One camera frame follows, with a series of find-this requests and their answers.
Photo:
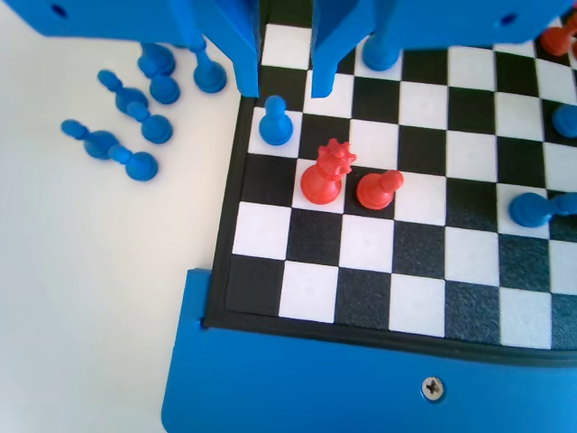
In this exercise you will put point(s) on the blue crowned chess piece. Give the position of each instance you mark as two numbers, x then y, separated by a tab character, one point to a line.
156	61

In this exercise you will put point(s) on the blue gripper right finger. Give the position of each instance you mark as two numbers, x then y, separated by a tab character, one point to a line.
329	40

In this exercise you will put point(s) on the blue queen chess piece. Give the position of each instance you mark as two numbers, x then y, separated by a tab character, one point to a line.
382	56

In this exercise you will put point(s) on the blue base mounting plate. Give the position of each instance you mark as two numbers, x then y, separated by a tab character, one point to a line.
315	392

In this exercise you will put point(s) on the black white chessboard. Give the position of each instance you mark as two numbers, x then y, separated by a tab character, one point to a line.
428	252

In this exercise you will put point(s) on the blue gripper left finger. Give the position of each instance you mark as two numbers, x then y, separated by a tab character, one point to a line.
239	40

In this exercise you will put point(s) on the red pawn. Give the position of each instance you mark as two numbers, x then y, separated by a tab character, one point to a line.
374	191
559	39

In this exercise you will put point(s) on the blue pawn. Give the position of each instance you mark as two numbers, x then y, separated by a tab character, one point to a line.
567	121
142	166
528	209
210	76
99	145
156	129
274	128
130	99
164	89

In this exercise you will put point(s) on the red queen chess piece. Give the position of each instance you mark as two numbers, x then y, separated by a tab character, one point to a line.
321	182

